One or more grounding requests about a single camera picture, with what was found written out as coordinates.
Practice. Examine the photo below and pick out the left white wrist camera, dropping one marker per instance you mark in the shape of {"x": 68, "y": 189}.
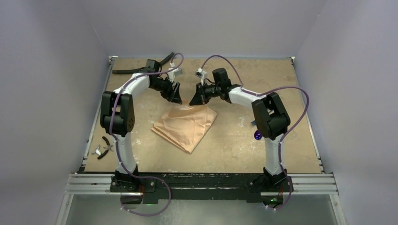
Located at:
{"x": 173, "y": 71}

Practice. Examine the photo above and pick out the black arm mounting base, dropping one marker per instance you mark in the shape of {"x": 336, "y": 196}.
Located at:
{"x": 249, "y": 187}

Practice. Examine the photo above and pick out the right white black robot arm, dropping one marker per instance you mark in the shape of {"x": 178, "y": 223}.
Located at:
{"x": 270, "y": 115}

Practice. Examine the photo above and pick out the peach cloth napkin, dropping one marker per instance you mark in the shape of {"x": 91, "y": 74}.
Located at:
{"x": 184, "y": 126}

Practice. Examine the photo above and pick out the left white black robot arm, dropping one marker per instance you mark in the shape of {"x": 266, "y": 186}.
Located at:
{"x": 117, "y": 115}

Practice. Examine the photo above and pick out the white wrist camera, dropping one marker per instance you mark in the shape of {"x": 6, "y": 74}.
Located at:
{"x": 173, "y": 71}
{"x": 202, "y": 74}

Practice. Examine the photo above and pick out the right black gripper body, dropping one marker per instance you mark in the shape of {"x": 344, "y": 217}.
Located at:
{"x": 202, "y": 94}

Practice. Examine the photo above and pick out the black handled pliers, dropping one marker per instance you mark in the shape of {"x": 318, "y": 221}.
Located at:
{"x": 99, "y": 151}

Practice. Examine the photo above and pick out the purple metallic spoon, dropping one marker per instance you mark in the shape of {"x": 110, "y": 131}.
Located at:
{"x": 257, "y": 135}

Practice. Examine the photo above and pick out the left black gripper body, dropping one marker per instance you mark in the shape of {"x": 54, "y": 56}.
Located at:
{"x": 164, "y": 87}

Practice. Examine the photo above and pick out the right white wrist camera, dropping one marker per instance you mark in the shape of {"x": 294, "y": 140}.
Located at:
{"x": 202, "y": 74}

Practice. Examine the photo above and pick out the aluminium frame rail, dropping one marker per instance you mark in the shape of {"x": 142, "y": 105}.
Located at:
{"x": 98, "y": 184}

